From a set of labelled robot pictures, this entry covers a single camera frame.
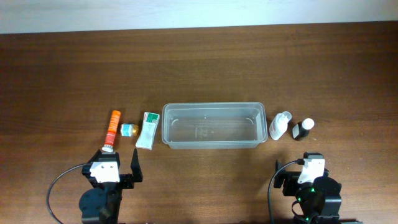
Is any small jar gold lid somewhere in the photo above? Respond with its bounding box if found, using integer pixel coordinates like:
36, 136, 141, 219
120, 123, 139, 137

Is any orange Redoxon tube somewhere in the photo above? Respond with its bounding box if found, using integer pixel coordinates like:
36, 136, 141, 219
102, 110, 121, 152

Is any white green Panadol box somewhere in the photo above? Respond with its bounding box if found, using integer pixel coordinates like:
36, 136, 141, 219
136, 112, 160, 150

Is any dark bottle white cap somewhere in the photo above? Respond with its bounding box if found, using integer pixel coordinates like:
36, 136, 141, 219
292, 118, 315, 141

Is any white spray bottle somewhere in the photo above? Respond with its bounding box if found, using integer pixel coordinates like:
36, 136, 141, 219
269, 111, 292, 141

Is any clear plastic container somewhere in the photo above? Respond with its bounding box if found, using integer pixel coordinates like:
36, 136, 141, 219
162, 102, 268, 149

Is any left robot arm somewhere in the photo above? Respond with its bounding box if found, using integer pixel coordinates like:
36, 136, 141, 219
79, 149, 143, 224

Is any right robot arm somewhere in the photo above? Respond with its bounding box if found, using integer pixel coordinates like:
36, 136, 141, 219
267, 159, 361, 224

